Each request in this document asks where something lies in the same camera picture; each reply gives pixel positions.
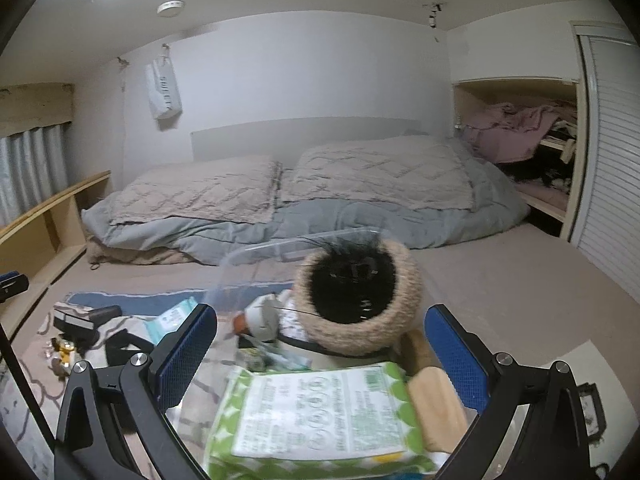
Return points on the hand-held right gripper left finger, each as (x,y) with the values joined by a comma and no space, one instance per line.
(185,355)

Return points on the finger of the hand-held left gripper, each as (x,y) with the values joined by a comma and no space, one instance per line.
(12,285)

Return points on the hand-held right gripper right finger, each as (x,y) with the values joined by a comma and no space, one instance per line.
(457,355)

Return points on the oval wooden board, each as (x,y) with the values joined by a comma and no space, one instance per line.
(437,410)

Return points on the beige fluffy hat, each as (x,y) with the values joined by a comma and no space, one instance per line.
(400,310)

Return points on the clear plastic storage bin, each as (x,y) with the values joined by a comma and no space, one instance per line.
(260,255)

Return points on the black hairpiece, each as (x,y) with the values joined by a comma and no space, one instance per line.
(345,285)

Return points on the teal wipes pack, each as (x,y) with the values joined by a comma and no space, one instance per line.
(172,317)

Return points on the black box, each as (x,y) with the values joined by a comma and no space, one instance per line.
(82,325)

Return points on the yellow packet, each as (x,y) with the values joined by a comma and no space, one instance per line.
(64,355)

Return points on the grey curtain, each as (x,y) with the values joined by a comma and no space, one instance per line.
(30,175)

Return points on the grey duvet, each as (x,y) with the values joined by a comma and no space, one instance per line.
(250,237)

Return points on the green wet wipes pack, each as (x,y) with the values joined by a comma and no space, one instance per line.
(310,410)

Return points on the beige textured pillow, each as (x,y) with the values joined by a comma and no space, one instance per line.
(380,175)
(200,192)

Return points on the beige printed valance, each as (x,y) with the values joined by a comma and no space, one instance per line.
(35,107)

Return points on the dark clothes pile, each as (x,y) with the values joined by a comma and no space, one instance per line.
(540,172)

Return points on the pink clothes pile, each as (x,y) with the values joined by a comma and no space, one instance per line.
(505,132)

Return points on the white louvered door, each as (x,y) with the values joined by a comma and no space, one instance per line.
(610,160)

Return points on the white headboard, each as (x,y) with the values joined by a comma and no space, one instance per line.
(300,135)

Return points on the white hanging bag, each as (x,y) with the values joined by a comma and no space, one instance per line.
(164,87)

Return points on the closet shelf niche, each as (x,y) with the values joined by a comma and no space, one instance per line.
(465,105)

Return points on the white smoke detector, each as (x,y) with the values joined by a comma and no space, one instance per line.
(171,8)

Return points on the wall hook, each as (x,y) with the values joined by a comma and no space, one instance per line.
(434,15)

